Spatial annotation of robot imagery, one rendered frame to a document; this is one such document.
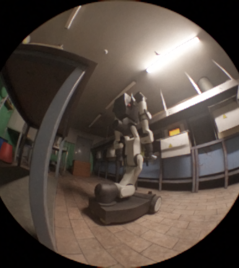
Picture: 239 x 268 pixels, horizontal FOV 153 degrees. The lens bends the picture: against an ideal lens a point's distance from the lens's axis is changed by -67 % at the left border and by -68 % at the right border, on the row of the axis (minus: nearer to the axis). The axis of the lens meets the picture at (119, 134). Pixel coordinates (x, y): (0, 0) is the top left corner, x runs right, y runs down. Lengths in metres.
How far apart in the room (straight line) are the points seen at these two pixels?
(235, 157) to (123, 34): 2.85
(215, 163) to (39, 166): 1.96
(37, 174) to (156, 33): 2.16
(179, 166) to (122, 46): 2.61
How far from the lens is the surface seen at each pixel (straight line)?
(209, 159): 1.87
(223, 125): 1.82
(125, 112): 1.00
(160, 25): 2.08
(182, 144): 1.78
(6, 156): 2.52
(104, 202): 0.78
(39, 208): 0.25
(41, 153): 0.22
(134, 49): 2.05
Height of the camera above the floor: 0.49
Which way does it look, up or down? 23 degrees up
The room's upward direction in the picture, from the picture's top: 5 degrees clockwise
